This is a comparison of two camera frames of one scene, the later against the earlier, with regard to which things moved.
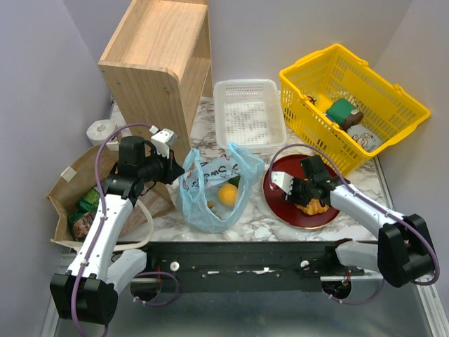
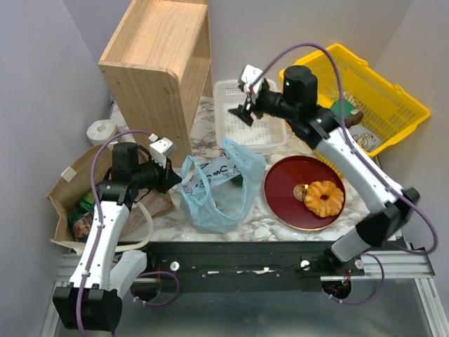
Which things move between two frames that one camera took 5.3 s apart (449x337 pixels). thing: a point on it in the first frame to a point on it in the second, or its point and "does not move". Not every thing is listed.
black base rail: [247, 267] does not move
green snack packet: [90, 201] does not move
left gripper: [172, 170] to [168, 177]
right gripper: [293, 197] to [243, 114]
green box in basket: [339, 109] does not move
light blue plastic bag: [212, 194] does not move
